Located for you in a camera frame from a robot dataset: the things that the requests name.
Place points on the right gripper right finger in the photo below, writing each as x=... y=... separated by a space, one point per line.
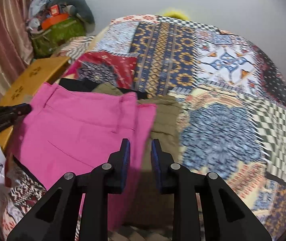
x=206 y=208

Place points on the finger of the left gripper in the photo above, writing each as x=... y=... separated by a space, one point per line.
x=20 y=109

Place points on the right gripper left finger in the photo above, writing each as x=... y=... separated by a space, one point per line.
x=77 y=205

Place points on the pink pants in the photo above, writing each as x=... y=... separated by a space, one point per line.
x=71 y=131

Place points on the wooden lap desk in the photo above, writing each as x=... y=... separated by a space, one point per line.
x=46 y=70

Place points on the black folded garment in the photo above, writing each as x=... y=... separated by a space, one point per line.
x=105 y=88

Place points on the striped pink beige curtain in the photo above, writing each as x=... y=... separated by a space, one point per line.
x=16 y=51

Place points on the green storage bag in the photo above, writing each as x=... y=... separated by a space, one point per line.
x=46 y=42

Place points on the olive green folded pants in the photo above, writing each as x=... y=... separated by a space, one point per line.
x=153 y=202

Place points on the orange box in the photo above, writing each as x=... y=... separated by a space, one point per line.
x=47 y=23

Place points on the patchwork patterned bedspread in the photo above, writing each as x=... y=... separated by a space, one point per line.
x=232 y=118

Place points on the grey neck pillow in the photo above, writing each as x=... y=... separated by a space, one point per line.
x=75 y=8

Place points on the yellow round object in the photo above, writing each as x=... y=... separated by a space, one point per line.
x=175 y=13

